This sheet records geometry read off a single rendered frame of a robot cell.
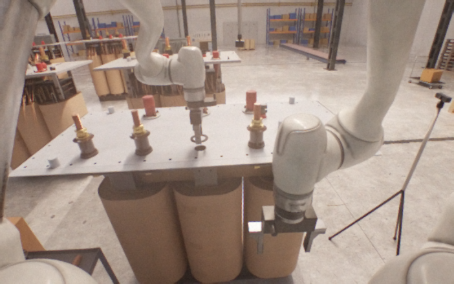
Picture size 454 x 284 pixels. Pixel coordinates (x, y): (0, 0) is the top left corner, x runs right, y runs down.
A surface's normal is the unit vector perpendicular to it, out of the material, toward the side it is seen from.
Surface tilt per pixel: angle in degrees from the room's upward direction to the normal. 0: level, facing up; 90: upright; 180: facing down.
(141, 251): 90
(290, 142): 77
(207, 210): 90
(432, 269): 7
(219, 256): 90
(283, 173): 91
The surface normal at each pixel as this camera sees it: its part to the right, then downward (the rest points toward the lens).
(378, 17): -0.73, 0.68
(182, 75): -0.23, 0.50
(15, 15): 0.93, 0.01
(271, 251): 0.06, 0.48
